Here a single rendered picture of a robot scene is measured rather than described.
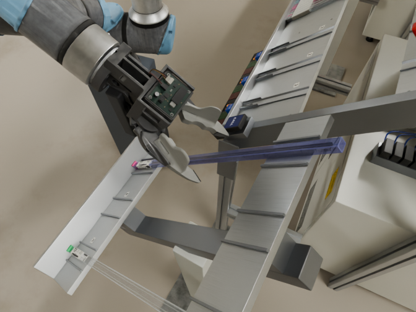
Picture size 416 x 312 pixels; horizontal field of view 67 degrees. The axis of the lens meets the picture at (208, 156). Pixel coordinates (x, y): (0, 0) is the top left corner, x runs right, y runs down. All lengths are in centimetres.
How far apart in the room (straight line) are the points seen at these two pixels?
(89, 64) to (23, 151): 142
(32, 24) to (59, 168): 128
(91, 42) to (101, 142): 128
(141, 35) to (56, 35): 56
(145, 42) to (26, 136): 106
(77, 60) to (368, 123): 47
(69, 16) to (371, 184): 77
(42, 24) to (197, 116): 24
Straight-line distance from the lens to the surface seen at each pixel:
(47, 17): 47
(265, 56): 96
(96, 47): 46
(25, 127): 193
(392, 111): 59
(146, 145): 47
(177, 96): 44
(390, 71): 121
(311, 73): 78
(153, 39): 100
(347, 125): 63
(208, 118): 51
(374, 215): 89
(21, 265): 160
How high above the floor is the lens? 137
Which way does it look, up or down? 60 degrees down
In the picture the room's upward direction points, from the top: straight up
